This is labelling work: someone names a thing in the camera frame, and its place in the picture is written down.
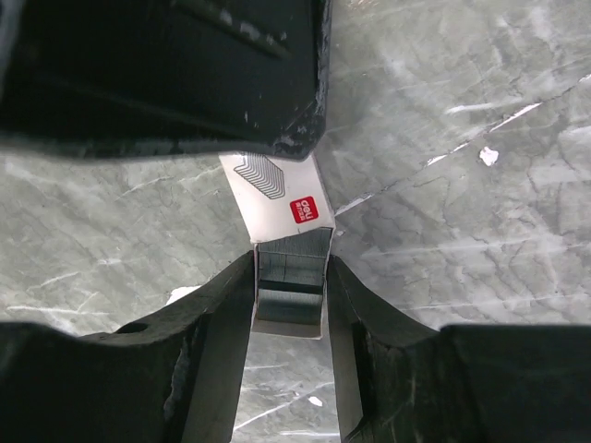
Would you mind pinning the staple box cardboard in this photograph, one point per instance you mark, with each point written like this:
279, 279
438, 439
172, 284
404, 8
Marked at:
277, 198

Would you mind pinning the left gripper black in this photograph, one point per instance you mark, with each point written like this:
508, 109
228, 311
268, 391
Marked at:
138, 79

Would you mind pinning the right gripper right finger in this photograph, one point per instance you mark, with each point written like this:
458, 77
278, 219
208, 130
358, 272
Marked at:
397, 380

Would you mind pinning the grey staple strips pile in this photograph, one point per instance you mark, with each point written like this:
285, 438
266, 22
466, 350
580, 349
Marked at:
290, 280

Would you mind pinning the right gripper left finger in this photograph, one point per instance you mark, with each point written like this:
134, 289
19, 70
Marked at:
172, 376

